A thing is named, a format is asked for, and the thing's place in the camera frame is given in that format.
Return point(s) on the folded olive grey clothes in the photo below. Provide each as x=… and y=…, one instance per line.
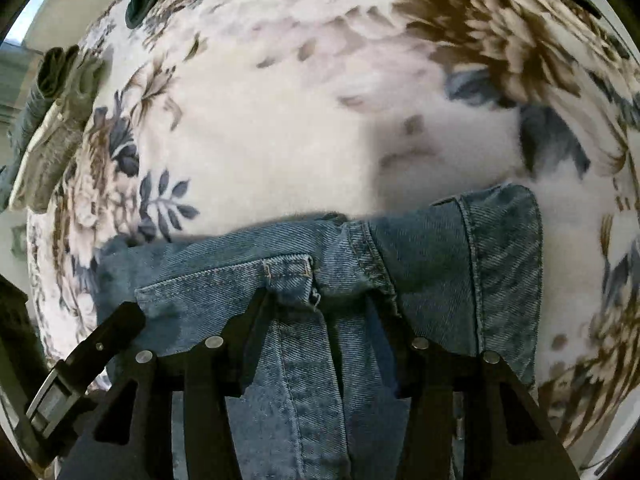
x=46, y=134

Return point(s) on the white floral bed blanket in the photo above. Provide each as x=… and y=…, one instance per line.
x=218, y=114

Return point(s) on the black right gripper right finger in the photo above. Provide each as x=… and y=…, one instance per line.
x=470, y=417

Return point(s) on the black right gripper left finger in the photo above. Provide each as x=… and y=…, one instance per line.
x=129, y=433

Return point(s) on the black leather belt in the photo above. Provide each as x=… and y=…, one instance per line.
x=46, y=428

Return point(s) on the blue denim jeans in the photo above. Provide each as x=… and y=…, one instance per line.
x=465, y=272

